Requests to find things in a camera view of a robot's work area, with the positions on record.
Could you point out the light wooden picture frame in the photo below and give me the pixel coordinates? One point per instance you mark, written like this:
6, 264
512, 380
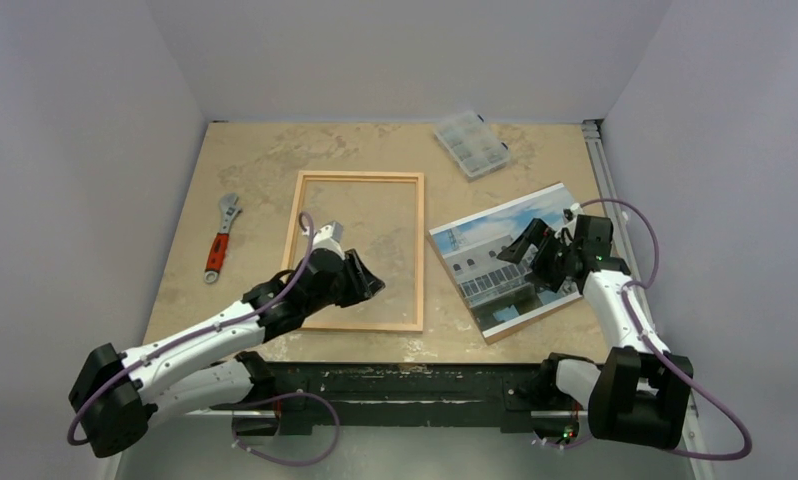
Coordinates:
417, 179

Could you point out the building photo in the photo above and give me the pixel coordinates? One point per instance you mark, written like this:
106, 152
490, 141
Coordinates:
496, 293

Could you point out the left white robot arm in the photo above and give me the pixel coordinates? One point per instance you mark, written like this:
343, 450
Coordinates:
119, 395

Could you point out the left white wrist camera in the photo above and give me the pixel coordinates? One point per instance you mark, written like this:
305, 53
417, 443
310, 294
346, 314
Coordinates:
328, 237

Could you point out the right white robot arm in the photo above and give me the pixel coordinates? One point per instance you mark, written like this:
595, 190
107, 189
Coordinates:
636, 396

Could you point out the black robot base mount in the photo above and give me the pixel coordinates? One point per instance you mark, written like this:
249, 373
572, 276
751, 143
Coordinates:
511, 398

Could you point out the clear plastic organizer box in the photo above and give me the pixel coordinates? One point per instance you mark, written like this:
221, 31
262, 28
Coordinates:
472, 145

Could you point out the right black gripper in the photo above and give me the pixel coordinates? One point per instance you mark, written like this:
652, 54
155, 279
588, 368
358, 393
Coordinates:
543, 248

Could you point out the red handled adjustable wrench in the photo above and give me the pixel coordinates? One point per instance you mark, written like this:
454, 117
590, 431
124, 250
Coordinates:
229, 209

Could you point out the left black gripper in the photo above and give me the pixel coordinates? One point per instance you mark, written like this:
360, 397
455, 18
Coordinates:
362, 284

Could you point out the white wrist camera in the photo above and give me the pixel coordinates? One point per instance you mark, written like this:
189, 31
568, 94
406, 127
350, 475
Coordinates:
571, 214
328, 237

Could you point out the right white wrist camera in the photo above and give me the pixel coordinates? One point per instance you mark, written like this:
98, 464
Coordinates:
571, 214

